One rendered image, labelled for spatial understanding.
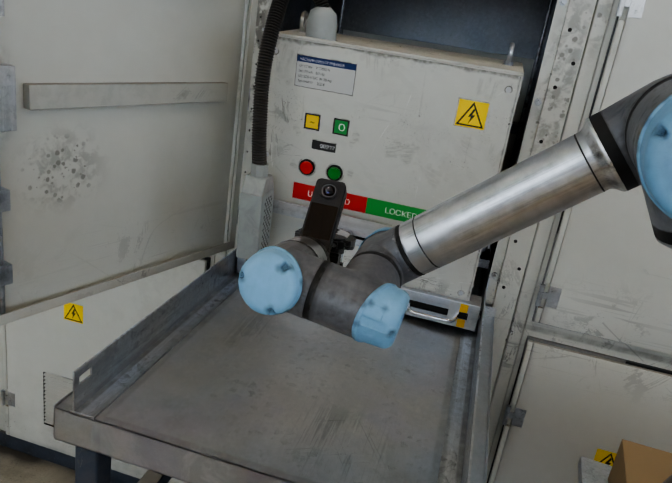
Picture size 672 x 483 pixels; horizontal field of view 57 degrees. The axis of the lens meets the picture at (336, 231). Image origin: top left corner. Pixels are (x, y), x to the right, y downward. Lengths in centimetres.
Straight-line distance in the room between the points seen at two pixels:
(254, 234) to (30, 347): 94
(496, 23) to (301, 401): 144
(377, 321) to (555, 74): 77
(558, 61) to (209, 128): 74
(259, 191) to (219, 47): 35
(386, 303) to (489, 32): 151
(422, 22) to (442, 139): 96
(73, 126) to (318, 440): 68
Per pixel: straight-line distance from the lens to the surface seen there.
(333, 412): 101
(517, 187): 75
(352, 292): 70
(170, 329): 119
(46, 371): 200
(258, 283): 70
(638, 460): 113
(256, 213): 122
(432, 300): 131
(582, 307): 143
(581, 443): 159
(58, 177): 119
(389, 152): 123
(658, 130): 59
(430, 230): 78
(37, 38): 112
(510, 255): 140
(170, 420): 97
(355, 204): 127
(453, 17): 211
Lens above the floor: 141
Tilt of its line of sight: 19 degrees down
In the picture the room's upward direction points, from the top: 9 degrees clockwise
